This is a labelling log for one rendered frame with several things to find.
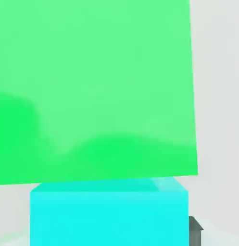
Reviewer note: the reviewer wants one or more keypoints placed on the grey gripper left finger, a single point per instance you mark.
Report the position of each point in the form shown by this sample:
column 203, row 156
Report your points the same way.
column 17, row 240

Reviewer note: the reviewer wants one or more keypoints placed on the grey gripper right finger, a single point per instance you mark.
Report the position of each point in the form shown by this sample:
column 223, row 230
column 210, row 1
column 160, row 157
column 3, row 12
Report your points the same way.
column 194, row 232

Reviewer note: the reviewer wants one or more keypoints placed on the small cyan cube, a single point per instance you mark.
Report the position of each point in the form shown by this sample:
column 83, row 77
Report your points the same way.
column 109, row 217

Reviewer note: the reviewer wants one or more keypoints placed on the large green box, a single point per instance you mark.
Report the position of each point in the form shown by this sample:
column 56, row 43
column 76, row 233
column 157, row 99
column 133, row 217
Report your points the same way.
column 96, row 80

